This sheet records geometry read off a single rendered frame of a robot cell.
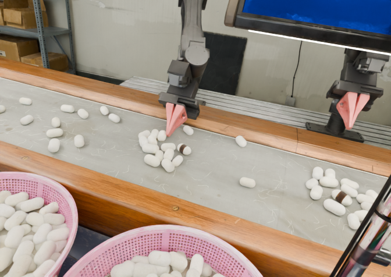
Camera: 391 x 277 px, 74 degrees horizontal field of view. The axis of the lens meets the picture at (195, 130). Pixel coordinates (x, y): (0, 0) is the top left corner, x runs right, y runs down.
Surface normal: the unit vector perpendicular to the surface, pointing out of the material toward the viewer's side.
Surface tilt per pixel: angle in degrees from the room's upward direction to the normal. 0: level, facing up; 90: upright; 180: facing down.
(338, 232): 0
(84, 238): 0
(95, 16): 90
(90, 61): 89
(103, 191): 0
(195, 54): 42
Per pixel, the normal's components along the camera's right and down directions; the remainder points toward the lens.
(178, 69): -0.11, -0.40
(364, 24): -0.18, -0.11
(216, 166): 0.12, -0.87
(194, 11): 0.14, -0.27
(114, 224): -0.30, 0.42
